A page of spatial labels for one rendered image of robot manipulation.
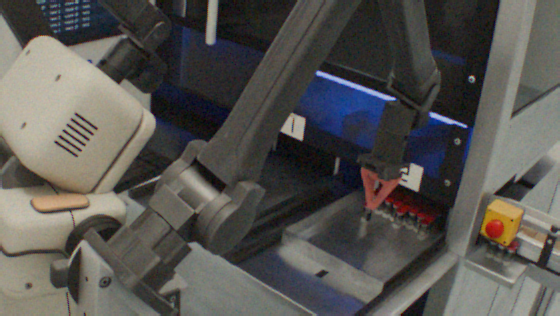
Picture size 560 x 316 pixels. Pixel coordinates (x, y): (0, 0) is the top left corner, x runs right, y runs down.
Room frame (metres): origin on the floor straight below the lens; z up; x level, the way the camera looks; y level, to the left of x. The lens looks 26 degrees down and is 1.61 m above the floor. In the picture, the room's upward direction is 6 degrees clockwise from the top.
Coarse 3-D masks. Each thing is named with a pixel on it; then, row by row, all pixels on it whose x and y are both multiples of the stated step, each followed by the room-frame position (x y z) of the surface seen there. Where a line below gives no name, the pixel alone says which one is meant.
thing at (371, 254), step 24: (360, 192) 1.35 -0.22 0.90; (312, 216) 1.19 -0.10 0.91; (336, 216) 1.25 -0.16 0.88; (360, 216) 1.26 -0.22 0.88; (288, 240) 1.11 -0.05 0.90; (312, 240) 1.14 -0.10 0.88; (336, 240) 1.15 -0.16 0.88; (360, 240) 1.15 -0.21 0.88; (384, 240) 1.16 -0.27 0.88; (408, 240) 1.17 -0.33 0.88; (432, 240) 1.18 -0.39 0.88; (336, 264) 1.03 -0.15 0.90; (360, 264) 1.06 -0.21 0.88; (384, 264) 1.07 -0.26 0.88; (408, 264) 1.03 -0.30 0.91; (384, 288) 0.96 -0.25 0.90
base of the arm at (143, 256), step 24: (144, 216) 0.59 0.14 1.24; (96, 240) 0.56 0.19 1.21; (120, 240) 0.55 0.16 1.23; (144, 240) 0.56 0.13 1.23; (168, 240) 0.56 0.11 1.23; (120, 264) 0.52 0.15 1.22; (144, 264) 0.53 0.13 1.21; (168, 264) 0.56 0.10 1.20; (144, 288) 0.51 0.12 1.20; (168, 312) 0.53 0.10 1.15
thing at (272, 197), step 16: (272, 160) 1.51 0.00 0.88; (288, 160) 1.53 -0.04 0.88; (272, 176) 1.42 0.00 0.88; (288, 176) 1.43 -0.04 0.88; (304, 176) 1.44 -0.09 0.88; (320, 176) 1.45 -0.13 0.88; (336, 176) 1.41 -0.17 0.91; (272, 192) 1.33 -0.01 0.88; (288, 192) 1.34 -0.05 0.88; (304, 192) 1.30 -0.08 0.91; (256, 208) 1.25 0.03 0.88; (272, 208) 1.21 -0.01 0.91
